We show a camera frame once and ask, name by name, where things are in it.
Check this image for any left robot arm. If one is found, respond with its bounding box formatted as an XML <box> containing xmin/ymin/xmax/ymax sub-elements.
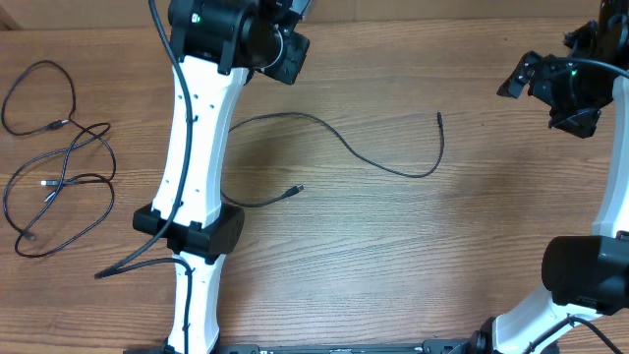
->
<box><xmin>133</xmin><ymin>1</ymin><xmax>311</xmax><ymax>353</ymax></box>

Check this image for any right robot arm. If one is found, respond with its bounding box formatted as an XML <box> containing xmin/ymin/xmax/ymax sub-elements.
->
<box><xmin>455</xmin><ymin>0</ymin><xmax>628</xmax><ymax>353</ymax></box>

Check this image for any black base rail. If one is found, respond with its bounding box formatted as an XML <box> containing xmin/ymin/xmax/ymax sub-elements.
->
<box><xmin>209</xmin><ymin>339</ymin><xmax>490</xmax><ymax>354</ymax></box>

